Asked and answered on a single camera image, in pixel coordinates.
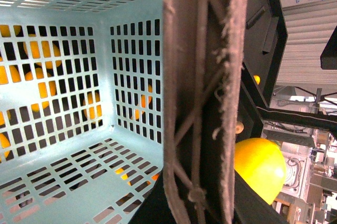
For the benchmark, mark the light teal plastic basket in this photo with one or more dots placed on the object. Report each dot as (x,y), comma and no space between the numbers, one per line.
(111,109)

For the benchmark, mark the yellow mango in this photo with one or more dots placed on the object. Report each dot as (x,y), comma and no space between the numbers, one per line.
(261,164)

